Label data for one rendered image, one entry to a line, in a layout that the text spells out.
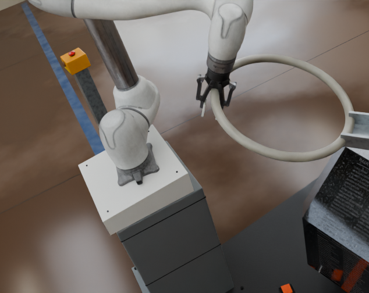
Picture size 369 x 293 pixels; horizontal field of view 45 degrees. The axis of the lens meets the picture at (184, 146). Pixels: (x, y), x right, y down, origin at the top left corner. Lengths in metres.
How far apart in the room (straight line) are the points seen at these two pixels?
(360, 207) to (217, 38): 0.87
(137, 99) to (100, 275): 1.32
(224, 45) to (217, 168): 1.84
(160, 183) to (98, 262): 1.17
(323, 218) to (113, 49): 1.06
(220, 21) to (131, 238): 0.99
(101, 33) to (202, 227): 0.94
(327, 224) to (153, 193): 0.70
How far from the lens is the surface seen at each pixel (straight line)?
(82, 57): 2.54
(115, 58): 1.75
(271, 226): 2.68
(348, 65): 3.88
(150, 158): 1.86
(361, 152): 1.85
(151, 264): 2.05
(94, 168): 2.00
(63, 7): 1.47
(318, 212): 1.91
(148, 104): 1.85
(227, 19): 1.31
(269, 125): 3.34
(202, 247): 2.12
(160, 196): 1.80
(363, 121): 1.58
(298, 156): 1.39
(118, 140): 1.72
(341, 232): 1.85
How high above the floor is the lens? 2.13
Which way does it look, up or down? 40 degrees down
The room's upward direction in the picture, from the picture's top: 18 degrees counter-clockwise
